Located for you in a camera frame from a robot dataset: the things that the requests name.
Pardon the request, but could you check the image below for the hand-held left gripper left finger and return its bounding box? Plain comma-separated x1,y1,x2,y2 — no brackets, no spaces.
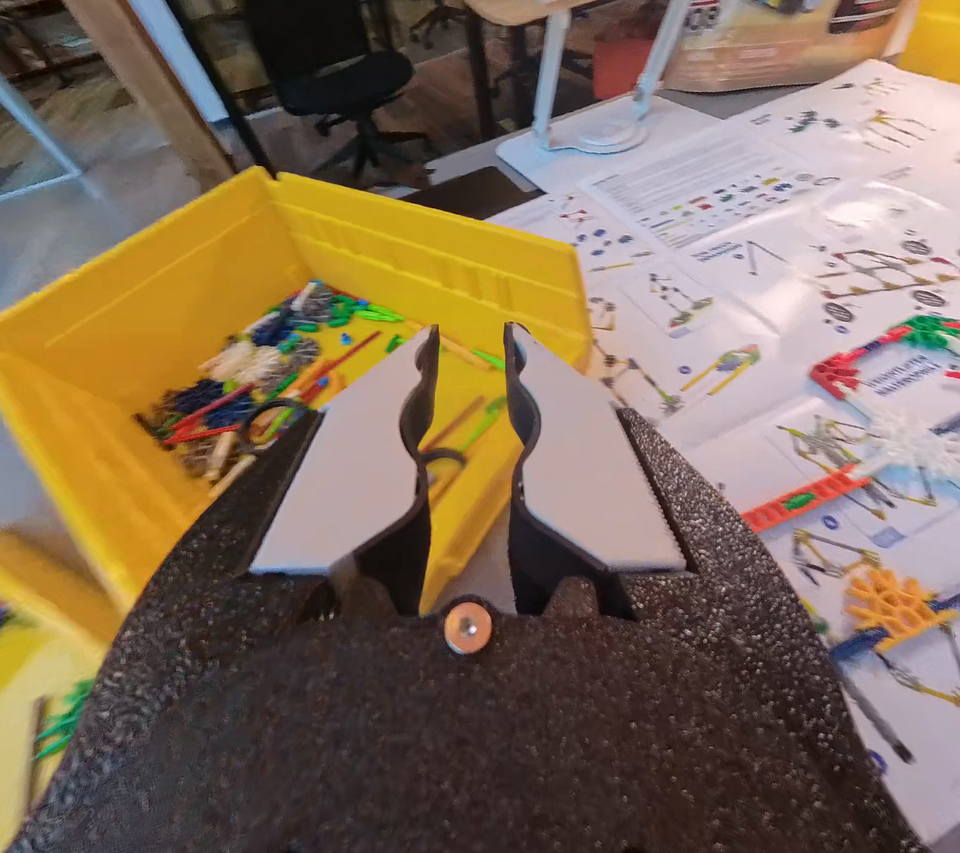
251,328,441,614

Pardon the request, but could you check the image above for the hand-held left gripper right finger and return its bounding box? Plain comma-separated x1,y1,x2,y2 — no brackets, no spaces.
503,324,687,614

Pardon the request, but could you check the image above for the pile of toy rods and connectors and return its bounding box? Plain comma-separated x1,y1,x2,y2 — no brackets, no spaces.
135,280,507,494

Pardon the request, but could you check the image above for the colourful rod connector toy model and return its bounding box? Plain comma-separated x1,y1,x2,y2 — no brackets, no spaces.
743,313,960,712

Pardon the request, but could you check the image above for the black toy tyre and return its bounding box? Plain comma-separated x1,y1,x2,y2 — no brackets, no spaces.
245,400,313,452

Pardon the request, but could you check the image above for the toy building instruction sheet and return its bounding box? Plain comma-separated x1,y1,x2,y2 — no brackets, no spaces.
488,58,960,842

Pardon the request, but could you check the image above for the flat dark device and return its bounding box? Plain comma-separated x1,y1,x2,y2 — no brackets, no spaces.
405,166,543,223

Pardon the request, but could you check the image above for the white round disc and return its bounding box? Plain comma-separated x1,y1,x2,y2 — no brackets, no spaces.
495,96,723,196

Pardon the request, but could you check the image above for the black office chair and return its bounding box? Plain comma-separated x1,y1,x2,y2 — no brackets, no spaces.
128,0,438,188

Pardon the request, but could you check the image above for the wooden table leg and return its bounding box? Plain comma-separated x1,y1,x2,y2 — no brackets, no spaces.
0,0,237,190

